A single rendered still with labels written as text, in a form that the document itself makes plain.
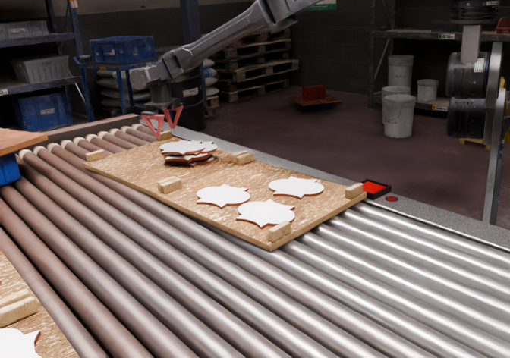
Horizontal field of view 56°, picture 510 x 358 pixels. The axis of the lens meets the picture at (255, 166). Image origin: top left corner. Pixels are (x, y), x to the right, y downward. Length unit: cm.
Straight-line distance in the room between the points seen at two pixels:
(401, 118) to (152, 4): 368
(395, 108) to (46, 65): 354
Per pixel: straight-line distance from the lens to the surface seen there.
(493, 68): 159
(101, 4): 649
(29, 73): 546
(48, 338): 85
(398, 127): 484
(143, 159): 157
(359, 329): 82
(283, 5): 117
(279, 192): 121
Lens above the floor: 142
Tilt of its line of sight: 20 degrees down
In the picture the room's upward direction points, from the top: 3 degrees counter-clockwise
